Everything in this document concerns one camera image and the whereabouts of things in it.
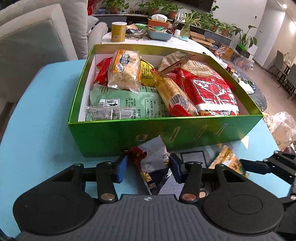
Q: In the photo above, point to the large leaf potted plant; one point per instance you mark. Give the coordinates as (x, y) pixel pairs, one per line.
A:
(246, 39)

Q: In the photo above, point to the small clear brown snack packet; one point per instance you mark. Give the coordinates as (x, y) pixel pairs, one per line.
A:
(108, 113)

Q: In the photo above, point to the blue grey tray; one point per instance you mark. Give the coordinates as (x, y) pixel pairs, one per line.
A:
(159, 34)

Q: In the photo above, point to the green cardboard box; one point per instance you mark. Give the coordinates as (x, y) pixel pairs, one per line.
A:
(138, 132)

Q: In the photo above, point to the white round table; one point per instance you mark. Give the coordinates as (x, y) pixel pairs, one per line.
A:
(189, 45)

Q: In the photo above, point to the grey patterned mat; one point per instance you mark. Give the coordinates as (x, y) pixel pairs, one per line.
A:
(196, 155)

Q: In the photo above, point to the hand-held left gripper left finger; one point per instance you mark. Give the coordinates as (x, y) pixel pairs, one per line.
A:
(122, 169)

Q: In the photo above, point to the large green snack bag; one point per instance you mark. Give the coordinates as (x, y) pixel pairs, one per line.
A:
(129, 98)

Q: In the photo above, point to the white cushion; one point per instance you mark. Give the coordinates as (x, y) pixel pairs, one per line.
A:
(97, 32)

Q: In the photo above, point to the dark television screen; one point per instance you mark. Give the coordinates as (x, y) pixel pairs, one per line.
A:
(192, 2)

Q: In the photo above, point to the clear plastic bags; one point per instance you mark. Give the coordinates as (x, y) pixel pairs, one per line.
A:
(282, 129)

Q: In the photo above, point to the large red rice cracker bag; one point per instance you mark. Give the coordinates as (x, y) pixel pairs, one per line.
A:
(208, 90)

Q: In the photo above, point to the dining chair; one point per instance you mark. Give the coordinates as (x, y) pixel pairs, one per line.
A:
(281, 64)

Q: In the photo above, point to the orange tissue box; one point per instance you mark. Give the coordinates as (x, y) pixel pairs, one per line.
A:
(159, 20)

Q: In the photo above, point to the yellow green snack packet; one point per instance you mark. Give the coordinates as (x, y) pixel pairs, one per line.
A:
(227, 157)

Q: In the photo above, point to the brown beige snack packet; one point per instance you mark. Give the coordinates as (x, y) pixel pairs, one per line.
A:
(175, 60)

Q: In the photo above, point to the grey armchair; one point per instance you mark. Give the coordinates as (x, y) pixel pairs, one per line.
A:
(34, 51)

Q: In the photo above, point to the yellow can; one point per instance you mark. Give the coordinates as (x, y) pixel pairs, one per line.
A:
(118, 32)

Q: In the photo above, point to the green bowl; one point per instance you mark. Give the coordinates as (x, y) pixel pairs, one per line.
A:
(141, 26)

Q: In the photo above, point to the small white cup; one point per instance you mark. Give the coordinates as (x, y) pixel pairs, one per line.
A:
(177, 34)

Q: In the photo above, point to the black green box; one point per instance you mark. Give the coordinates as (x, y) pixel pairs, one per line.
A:
(242, 49)

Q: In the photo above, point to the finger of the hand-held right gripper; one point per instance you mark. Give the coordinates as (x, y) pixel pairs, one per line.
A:
(254, 165)

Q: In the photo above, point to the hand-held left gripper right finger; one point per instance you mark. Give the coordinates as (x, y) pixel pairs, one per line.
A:
(175, 168)

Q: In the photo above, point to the glass vase with plant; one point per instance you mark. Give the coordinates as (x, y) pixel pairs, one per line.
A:
(187, 27)

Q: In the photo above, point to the long red yellow cracker packet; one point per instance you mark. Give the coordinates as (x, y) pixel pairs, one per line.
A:
(173, 92)

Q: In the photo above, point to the potted green plant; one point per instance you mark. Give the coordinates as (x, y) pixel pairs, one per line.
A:
(150, 8)
(115, 5)
(212, 23)
(172, 11)
(226, 30)

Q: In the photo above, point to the white red blue snack packet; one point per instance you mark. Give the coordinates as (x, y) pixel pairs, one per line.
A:
(152, 162)

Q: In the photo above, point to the yellow label clear snack packet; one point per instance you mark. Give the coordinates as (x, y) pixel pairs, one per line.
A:
(124, 69)

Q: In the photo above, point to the small red snack packet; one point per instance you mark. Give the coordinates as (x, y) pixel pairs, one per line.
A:
(103, 71)

